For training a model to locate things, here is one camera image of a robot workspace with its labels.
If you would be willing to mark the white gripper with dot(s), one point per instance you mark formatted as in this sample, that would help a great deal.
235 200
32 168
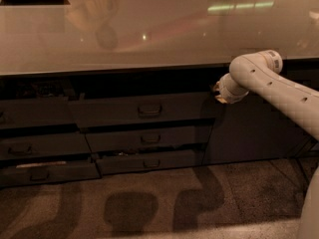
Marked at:
225 89

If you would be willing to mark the grey drawer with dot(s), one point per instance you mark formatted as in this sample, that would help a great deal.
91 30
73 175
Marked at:
150 161
43 145
44 174
131 110
156 137
34 112

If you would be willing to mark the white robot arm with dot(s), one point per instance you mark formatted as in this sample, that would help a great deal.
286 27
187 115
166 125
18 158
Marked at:
260 73

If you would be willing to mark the grey cabinet door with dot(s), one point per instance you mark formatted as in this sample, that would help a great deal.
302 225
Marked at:
253 129

